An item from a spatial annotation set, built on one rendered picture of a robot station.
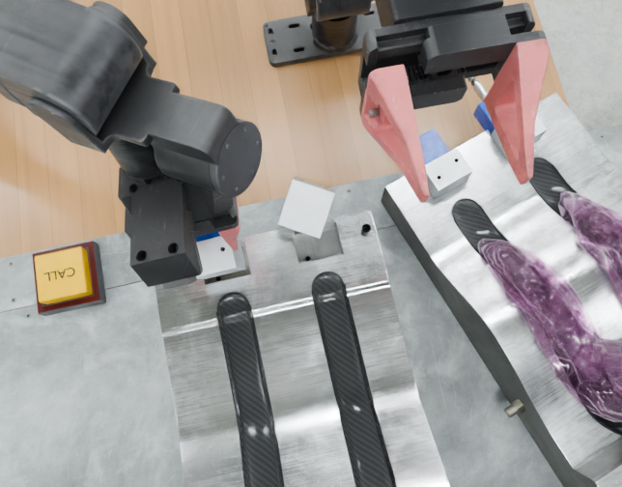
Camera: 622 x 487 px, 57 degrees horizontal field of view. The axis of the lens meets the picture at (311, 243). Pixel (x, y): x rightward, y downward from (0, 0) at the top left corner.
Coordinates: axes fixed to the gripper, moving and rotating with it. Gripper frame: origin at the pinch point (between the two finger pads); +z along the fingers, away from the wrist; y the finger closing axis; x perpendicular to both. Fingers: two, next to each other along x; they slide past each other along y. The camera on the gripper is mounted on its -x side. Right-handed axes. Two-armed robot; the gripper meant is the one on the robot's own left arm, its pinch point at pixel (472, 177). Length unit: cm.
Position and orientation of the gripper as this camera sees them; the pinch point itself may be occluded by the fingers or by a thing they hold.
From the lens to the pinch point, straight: 36.3
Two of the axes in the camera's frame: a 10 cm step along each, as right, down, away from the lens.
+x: 0.1, 2.3, 9.7
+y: 9.8, -1.8, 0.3
